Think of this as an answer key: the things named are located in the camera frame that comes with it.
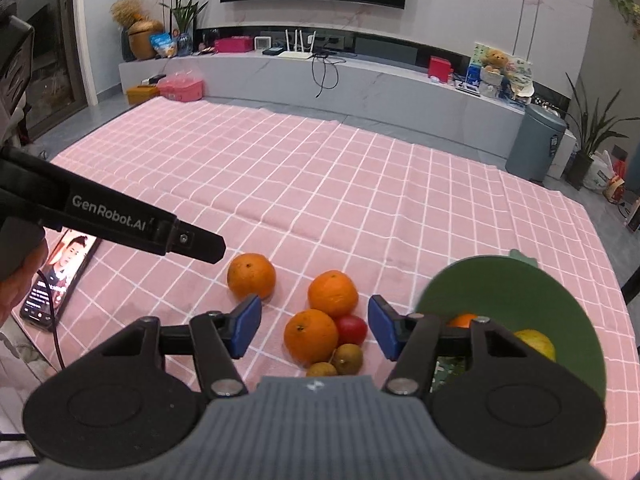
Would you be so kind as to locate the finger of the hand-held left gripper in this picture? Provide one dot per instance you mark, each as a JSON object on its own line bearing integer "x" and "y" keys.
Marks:
{"x": 200, "y": 246}

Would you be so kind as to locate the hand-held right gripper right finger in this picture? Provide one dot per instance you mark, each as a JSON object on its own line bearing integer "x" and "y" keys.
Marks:
{"x": 382, "y": 327}

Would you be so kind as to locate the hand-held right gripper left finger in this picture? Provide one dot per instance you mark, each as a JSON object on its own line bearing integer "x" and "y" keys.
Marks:
{"x": 248, "y": 322}

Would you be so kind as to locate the red apple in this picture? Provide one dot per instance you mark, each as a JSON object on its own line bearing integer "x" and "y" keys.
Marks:
{"x": 353, "y": 329}

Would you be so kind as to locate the orange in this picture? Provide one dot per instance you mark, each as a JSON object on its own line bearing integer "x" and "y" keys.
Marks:
{"x": 311, "y": 336}
{"x": 332, "y": 293}
{"x": 251, "y": 276}
{"x": 462, "y": 320}

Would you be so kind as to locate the brown kiwi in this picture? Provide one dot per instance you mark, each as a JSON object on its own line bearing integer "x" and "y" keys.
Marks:
{"x": 347, "y": 358}

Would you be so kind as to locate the green bowl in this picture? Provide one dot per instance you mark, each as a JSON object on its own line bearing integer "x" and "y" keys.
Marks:
{"x": 500, "y": 285}

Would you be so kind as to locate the person's left hand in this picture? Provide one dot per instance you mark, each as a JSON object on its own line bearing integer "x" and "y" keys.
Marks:
{"x": 15, "y": 297}

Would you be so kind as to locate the black smartphone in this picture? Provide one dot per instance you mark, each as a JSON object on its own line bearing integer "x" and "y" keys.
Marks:
{"x": 57, "y": 285}

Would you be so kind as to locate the yellow box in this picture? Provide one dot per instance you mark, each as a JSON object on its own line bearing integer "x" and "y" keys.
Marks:
{"x": 142, "y": 95}

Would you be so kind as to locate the pink storage box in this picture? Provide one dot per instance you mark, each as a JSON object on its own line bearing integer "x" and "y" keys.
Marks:
{"x": 182, "y": 87}

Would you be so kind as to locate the pink checked tablecloth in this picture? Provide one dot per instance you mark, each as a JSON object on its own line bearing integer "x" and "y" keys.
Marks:
{"x": 350, "y": 185}

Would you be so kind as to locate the yellow lemon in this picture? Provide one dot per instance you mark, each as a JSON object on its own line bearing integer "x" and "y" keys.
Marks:
{"x": 539, "y": 342}

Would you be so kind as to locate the round wooden jar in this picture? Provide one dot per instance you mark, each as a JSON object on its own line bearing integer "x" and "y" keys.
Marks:
{"x": 145, "y": 40}

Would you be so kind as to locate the blue snack bag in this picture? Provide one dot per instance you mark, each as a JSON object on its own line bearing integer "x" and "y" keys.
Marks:
{"x": 164, "y": 45}

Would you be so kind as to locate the dried wheat bunch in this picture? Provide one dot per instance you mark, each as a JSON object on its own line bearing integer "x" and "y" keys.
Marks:
{"x": 127, "y": 10}

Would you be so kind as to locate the pink flat box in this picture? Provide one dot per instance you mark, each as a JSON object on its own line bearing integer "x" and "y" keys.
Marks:
{"x": 234, "y": 45}

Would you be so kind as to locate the green plant in vase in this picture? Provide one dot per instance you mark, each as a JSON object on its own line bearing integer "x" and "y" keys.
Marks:
{"x": 186, "y": 15}

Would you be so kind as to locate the white router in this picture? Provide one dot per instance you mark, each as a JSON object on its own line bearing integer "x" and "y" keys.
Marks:
{"x": 296, "y": 52}

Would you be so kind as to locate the grey-blue trash can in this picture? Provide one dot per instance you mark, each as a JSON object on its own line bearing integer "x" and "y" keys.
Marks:
{"x": 535, "y": 145}

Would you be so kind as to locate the grey marble tv bench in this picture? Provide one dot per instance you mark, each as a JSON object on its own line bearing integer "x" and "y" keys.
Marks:
{"x": 400, "y": 90}

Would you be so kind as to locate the potted green plant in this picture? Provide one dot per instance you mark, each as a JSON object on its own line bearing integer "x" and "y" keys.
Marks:
{"x": 582, "y": 165}

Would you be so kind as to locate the red box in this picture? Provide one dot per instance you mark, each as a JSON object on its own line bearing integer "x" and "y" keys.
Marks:
{"x": 439, "y": 69}

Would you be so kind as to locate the white plastic bag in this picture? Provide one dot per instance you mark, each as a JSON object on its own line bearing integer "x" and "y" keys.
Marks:
{"x": 597, "y": 172}

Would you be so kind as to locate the printed gift box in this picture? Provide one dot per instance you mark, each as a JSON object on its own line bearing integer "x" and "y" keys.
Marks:
{"x": 517, "y": 72}

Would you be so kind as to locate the brown teddy bear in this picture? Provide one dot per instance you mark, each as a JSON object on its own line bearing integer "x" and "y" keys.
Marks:
{"x": 495, "y": 61}

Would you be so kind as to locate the hanging green vine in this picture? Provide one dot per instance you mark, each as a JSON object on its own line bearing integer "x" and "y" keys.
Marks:
{"x": 625, "y": 7}

